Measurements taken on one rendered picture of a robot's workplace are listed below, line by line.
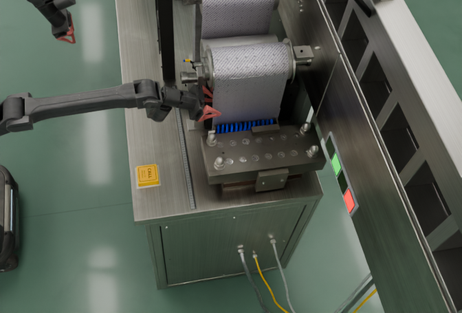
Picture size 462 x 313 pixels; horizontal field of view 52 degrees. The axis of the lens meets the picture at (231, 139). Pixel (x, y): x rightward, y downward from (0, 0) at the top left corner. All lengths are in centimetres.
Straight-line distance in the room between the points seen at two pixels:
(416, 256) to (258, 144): 70
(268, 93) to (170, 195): 48
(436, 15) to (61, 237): 307
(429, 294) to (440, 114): 38
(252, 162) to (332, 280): 116
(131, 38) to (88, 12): 154
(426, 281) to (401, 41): 51
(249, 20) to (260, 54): 20
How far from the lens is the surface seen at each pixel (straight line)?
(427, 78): 106
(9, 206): 252
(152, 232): 172
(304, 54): 153
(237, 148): 159
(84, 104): 143
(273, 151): 160
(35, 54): 341
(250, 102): 157
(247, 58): 146
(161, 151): 173
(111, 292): 249
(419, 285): 115
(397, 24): 115
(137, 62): 200
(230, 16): 160
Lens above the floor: 236
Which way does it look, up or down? 56 degrees down
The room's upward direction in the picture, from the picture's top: 8 degrees clockwise
